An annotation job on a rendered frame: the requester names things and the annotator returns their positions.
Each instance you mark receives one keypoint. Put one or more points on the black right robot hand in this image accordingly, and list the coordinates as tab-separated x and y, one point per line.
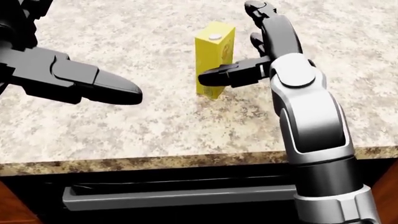
273	35

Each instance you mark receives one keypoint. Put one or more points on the yellow drink carton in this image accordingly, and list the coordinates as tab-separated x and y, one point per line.
211	58

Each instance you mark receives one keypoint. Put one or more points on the brown wooden cabinet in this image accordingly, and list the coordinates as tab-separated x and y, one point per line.
12	205
387	186

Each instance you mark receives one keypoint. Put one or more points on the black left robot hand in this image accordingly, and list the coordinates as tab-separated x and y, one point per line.
62	70

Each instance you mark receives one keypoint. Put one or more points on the black dishwasher front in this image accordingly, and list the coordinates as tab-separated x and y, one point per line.
174	210

